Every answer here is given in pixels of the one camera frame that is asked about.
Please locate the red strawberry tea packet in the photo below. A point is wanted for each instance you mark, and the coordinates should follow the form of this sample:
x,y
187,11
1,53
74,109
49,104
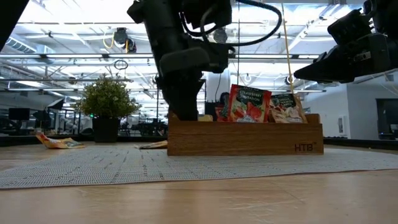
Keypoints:
x,y
220,114
248,105

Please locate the green potted plant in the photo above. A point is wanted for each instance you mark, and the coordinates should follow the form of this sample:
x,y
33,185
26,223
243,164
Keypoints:
x,y
105,99

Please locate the orange tea packet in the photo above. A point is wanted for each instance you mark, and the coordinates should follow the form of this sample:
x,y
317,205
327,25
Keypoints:
x,y
154,145
205,118
59,143

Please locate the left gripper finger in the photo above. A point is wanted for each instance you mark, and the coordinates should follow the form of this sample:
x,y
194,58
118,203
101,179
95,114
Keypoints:
x,y
186,96
162,88

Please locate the black equipment box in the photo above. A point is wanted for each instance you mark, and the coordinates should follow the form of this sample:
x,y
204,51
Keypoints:
x,y
211,109

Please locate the black tilted screen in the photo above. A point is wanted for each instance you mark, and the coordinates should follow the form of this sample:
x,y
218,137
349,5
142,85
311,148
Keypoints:
x,y
56,104

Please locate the distant black monitor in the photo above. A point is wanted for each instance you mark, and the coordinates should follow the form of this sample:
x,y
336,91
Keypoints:
x,y
18,114

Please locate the wooden tea organizer box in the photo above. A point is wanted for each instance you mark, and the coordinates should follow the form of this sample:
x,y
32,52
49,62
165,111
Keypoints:
x,y
242,138

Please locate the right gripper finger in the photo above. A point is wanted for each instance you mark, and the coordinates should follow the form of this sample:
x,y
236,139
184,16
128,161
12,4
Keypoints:
x,y
326,63
329,77

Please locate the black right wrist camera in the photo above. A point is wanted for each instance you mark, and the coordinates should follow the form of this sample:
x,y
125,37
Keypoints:
x,y
349,26

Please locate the grey woven placemat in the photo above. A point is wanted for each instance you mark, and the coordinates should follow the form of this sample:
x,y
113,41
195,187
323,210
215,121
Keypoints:
x,y
186,165

